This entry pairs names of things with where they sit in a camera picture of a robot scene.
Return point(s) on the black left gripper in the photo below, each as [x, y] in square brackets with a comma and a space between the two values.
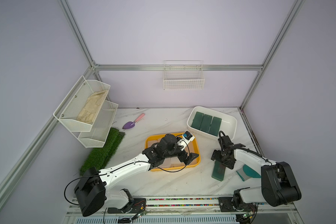
[189, 158]

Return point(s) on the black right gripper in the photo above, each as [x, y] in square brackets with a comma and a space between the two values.
[215, 156]

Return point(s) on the yellow plastic tray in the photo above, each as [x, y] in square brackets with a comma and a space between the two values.
[159, 137]

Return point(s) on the green pencil case back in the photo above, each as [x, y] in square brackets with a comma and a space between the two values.
[197, 120]

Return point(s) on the white plastic storage box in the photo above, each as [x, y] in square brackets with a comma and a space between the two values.
[228, 124]

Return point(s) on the green pencil case back angled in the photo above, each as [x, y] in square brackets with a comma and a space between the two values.
[206, 123]

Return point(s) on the clear pencil case pink pen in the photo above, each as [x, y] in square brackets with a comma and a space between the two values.
[150, 143]

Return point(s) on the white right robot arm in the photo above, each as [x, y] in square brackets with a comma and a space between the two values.
[278, 184]

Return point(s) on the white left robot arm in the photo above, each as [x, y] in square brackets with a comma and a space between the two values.
[94, 189]

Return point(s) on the purple pink garden trowel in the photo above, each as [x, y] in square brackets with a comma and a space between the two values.
[131, 124]

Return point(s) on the green artificial grass mat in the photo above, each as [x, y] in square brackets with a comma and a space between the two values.
[99, 157]

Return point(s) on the beige cloth in shelf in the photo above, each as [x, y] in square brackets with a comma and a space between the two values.
[92, 106]

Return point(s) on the white mesh two-tier shelf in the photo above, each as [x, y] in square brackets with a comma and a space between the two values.
[90, 136]

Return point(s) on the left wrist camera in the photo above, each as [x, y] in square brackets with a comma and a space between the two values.
[184, 139]

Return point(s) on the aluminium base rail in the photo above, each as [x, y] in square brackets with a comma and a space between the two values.
[188, 210]

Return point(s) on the white wire wall basket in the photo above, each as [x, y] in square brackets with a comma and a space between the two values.
[183, 75]

